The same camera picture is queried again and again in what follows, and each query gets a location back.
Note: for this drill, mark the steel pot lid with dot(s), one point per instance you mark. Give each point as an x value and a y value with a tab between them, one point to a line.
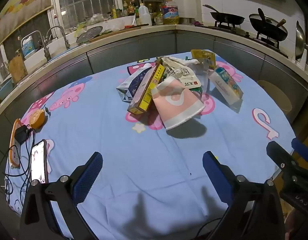
300	42

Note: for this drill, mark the blue white packet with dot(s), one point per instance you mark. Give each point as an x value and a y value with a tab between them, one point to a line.
28	46

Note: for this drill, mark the smartphone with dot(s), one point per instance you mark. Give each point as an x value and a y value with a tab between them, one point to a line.
38	160

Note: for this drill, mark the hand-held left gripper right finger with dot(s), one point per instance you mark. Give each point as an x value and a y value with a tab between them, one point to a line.
216	172

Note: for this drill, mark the colourful printed white carton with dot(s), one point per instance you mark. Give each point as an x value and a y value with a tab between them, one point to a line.
225	82

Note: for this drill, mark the blue label oil bottle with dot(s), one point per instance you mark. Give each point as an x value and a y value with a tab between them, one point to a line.
170	12

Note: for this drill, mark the fruit wall poster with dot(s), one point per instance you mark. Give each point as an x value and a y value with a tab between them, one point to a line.
21	5

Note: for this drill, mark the beige round bin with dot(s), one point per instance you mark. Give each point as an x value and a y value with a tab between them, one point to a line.
276	97

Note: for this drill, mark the barred window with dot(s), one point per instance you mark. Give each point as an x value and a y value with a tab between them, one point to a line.
86	0

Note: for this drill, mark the steel faucet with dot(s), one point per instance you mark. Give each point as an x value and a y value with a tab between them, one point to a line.
66	42
46	52

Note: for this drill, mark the white sink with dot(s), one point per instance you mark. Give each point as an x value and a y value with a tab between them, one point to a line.
58	51

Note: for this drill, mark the blue cartoon printed blanket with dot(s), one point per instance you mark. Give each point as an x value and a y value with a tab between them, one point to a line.
118	142

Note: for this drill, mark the brown yellow cardboard box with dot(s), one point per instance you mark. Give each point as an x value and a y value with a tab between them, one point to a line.
144	92

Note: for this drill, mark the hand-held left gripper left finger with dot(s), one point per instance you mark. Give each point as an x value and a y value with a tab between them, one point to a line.
88	175

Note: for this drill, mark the orange white power strip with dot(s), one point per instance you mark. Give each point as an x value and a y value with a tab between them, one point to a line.
15	155

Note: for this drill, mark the person's right forearm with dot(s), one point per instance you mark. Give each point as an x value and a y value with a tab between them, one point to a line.
301	227

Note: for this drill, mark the black charger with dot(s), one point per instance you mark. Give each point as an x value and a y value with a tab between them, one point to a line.
21	133

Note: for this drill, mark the blue white carton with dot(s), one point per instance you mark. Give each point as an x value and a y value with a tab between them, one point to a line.
128	85

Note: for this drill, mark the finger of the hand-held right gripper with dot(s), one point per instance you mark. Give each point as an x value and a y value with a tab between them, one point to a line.
278	153
303	150

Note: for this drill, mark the black frying pan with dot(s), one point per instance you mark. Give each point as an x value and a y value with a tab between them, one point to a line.
226	18

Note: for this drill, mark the green packet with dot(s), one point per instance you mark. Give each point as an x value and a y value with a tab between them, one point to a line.
195	91

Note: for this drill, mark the orange fruit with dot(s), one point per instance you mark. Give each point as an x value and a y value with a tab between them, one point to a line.
36	118

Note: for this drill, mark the blue basin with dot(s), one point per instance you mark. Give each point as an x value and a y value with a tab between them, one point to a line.
4	90

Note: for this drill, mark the wooden cutting board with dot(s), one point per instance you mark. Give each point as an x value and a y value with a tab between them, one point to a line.
17	67

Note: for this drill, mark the purple cloth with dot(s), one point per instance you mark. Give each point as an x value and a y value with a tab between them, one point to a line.
197	23

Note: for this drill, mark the white snack bag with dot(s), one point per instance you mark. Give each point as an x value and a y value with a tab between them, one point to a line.
181	72

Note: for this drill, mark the yellow packet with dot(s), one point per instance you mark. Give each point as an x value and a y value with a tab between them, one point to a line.
202	56

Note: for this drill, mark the black wok with lid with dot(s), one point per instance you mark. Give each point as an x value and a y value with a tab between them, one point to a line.
269	28

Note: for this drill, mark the round grey lid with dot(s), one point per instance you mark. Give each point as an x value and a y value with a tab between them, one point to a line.
90	34

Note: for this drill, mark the crumpled white paper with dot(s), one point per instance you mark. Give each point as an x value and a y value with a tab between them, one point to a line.
192	62

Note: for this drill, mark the gas stove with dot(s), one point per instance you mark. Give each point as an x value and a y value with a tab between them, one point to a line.
244	31

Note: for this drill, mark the white plastic jug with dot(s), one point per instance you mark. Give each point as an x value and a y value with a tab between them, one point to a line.
145	16

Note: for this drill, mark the row of condiment bottles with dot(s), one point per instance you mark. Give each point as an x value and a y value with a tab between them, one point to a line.
123	10

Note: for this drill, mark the clear plastic bottle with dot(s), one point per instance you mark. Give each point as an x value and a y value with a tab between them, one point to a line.
204	76

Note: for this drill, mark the pink white paper cup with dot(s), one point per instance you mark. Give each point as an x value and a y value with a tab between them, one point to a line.
176	102

